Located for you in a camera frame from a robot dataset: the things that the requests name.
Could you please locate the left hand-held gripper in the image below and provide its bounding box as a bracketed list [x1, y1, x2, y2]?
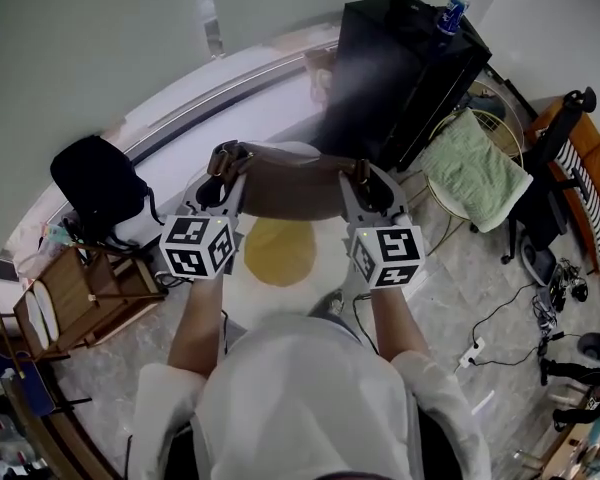
[159, 163, 248, 281]

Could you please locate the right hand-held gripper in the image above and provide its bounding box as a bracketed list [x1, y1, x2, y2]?
[338, 164, 427, 291]

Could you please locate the brown backpack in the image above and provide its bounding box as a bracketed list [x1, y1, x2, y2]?
[207, 139, 377, 221]

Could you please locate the person's right forearm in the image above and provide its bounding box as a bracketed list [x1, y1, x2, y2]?
[366, 281, 435, 365]

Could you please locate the person's left forearm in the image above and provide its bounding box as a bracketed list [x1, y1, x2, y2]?
[166, 267, 232, 385]

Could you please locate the white and yellow egg rug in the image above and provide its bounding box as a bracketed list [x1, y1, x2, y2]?
[214, 215, 367, 330]

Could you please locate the green towel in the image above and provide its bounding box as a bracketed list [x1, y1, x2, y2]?
[418, 109, 535, 235]

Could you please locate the person's grey shoe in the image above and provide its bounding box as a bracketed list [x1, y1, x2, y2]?
[306, 289, 346, 320]

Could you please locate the black glossy cabinet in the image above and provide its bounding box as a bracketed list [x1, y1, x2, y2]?
[314, 0, 493, 173]

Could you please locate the black bag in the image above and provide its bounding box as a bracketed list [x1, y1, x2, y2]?
[49, 134, 165, 249]

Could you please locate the clear plastic bag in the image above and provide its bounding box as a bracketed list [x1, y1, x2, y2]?
[15, 221, 77, 280]

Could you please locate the black office chair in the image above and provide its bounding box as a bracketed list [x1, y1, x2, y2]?
[500, 86, 599, 288]

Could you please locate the white power strip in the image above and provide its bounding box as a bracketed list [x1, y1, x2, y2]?
[456, 336, 487, 370]

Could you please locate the blue label water bottle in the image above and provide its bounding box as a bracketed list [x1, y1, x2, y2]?
[433, 0, 472, 37]

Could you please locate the person's white shirt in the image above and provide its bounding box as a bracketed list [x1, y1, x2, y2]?
[129, 312, 492, 480]

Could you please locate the black and white striped cushion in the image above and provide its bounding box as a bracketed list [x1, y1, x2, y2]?
[553, 139, 600, 268]

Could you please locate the orange sofa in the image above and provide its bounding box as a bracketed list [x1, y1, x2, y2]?
[525, 96, 600, 275]

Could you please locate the blue chair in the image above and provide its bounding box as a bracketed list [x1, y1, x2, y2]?
[0, 341, 57, 418]

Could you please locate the gold wire round side table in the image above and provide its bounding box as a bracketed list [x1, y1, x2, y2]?
[424, 106, 525, 235]

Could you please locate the black power cable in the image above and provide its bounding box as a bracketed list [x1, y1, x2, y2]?
[471, 281, 538, 342]

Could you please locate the tangle of black cables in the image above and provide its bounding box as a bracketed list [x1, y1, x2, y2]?
[532, 256, 590, 332]

